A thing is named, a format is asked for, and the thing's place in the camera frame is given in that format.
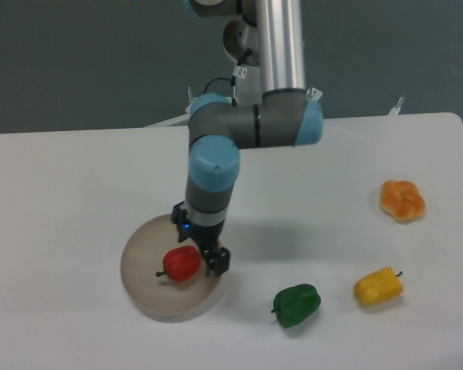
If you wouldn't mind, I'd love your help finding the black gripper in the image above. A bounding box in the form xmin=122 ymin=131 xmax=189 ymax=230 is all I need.
xmin=171 ymin=201 xmax=231 ymax=278

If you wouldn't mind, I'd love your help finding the red toy bell pepper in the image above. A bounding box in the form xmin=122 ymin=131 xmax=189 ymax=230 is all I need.
xmin=155 ymin=245 xmax=201 ymax=282

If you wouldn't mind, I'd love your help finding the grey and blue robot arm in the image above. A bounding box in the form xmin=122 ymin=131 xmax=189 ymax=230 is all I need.
xmin=171 ymin=1 xmax=323 ymax=276

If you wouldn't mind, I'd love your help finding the beige round plate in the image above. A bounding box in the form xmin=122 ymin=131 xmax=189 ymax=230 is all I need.
xmin=120 ymin=214 xmax=223 ymax=322

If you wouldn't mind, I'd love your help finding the green toy bell pepper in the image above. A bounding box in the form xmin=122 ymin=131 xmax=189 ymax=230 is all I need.
xmin=271 ymin=284 xmax=322 ymax=328

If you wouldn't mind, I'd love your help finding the yellow toy bell pepper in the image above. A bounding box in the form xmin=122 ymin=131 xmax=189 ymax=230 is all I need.
xmin=353 ymin=267 xmax=404 ymax=308

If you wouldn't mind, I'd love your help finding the orange knotted bread roll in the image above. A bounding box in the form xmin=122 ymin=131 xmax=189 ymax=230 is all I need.
xmin=379 ymin=180 xmax=426 ymax=223

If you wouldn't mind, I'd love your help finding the black cable with connector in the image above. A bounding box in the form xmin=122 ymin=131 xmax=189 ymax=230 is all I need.
xmin=200 ymin=48 xmax=255 ymax=107

